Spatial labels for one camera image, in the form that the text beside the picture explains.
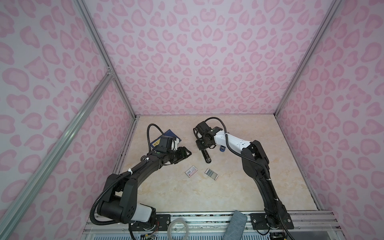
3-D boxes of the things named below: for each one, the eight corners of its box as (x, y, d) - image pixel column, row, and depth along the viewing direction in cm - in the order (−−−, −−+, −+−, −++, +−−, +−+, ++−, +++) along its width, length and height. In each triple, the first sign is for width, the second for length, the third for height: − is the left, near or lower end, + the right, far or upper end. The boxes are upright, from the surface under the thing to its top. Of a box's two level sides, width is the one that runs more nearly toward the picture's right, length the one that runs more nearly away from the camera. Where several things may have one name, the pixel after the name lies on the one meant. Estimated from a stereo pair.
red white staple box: (189, 177, 90) (189, 176, 89) (185, 172, 92) (184, 171, 91) (197, 170, 93) (197, 169, 92) (193, 166, 95) (193, 164, 93)
